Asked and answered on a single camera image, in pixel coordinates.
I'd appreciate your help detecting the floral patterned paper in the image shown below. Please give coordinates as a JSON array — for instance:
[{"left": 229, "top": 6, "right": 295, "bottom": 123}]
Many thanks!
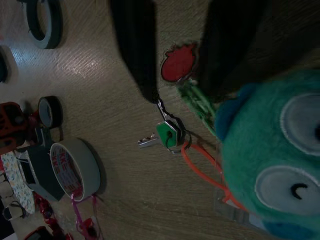
[{"left": 0, "top": 152, "right": 36, "bottom": 213}]

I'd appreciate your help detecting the red and black toy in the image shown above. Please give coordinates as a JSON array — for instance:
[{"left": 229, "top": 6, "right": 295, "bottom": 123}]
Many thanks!
[{"left": 0, "top": 101, "right": 30, "bottom": 151}]

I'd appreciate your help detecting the green cord loop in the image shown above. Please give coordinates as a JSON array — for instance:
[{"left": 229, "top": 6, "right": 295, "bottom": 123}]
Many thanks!
[{"left": 176, "top": 83, "right": 220, "bottom": 137}]

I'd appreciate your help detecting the dark grey plastic holder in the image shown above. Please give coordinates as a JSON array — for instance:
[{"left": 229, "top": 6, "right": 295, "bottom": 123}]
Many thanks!
[{"left": 24, "top": 126, "right": 66, "bottom": 201}]

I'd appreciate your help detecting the magenta ribbon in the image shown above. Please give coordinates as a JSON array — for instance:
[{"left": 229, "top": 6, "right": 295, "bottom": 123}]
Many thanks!
[{"left": 69, "top": 193, "right": 103, "bottom": 240}]

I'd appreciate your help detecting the red foil wrapper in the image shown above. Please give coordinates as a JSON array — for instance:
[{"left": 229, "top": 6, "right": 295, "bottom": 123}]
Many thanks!
[
  {"left": 33, "top": 192, "right": 55, "bottom": 221},
  {"left": 43, "top": 217, "right": 66, "bottom": 236},
  {"left": 81, "top": 217, "right": 97, "bottom": 237}
]

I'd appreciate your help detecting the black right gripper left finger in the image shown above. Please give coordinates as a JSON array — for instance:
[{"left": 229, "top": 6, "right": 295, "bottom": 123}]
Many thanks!
[{"left": 111, "top": 0, "right": 161, "bottom": 105}]

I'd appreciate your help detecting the red key fob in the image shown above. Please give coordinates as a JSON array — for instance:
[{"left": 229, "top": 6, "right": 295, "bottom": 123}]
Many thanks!
[{"left": 159, "top": 42, "right": 200, "bottom": 83}]

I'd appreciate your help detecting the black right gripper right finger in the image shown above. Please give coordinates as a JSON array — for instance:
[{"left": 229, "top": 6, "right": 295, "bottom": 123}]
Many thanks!
[{"left": 199, "top": 0, "right": 273, "bottom": 103}]

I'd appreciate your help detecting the dark grey tape roll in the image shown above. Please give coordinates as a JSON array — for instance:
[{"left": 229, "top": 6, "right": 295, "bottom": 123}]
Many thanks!
[
  {"left": 24, "top": 0, "right": 63, "bottom": 50},
  {"left": 0, "top": 46, "right": 13, "bottom": 83}
]

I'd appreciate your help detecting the small black tape roll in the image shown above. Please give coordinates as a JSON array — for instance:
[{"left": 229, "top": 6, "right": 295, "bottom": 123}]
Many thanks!
[{"left": 37, "top": 96, "right": 63, "bottom": 128}]

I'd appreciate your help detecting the large grey tape roll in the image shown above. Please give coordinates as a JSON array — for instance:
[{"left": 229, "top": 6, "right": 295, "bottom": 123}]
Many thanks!
[{"left": 48, "top": 138, "right": 102, "bottom": 202}]

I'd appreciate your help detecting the orange cord loop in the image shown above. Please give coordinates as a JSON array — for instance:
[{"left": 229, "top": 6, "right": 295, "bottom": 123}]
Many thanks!
[{"left": 181, "top": 141, "right": 250, "bottom": 215}]

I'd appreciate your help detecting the key bunch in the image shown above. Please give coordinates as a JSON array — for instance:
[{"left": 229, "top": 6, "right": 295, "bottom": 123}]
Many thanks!
[{"left": 136, "top": 96, "right": 193, "bottom": 155}]

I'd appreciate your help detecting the teal plush toy keychain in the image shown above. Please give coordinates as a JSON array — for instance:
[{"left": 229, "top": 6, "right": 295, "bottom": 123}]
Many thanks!
[{"left": 214, "top": 68, "right": 320, "bottom": 240}]

